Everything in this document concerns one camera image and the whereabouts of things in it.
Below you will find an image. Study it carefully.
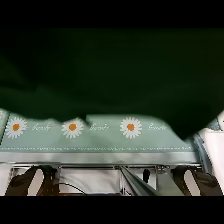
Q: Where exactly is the dark green garment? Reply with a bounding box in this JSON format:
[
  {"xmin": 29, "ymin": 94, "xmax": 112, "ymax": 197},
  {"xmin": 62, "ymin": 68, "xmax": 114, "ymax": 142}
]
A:
[{"xmin": 0, "ymin": 28, "xmax": 224, "ymax": 140}]

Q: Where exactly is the silver frame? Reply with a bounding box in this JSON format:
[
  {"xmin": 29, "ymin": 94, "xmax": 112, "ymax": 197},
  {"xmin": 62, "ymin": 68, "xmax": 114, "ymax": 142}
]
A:
[{"xmin": 0, "ymin": 162, "xmax": 203, "ymax": 197}]

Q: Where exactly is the black cable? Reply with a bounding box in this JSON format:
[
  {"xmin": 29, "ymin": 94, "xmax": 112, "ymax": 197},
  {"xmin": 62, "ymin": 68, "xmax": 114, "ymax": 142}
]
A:
[{"xmin": 53, "ymin": 181, "xmax": 88, "ymax": 197}]

